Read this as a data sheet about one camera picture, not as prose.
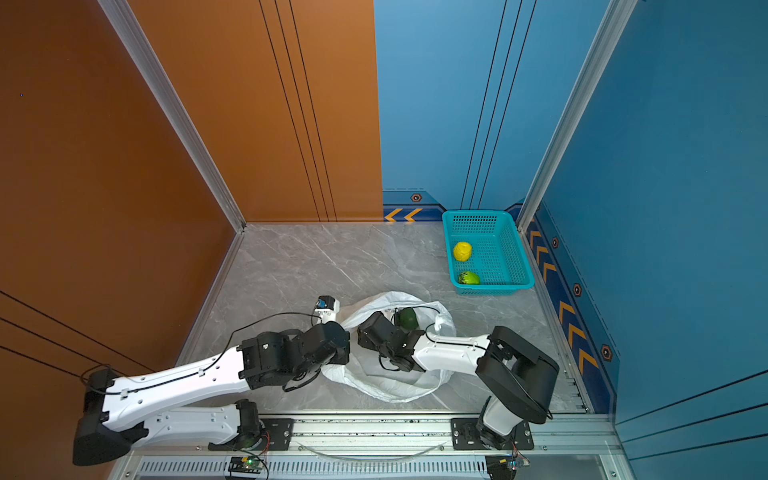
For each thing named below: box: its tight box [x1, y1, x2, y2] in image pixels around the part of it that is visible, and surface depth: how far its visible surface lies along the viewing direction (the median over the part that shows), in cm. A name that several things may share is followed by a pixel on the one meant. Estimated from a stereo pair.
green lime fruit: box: [458, 271, 481, 285], surface depth 98 cm
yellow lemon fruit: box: [453, 241, 472, 262], surface depth 107 cm
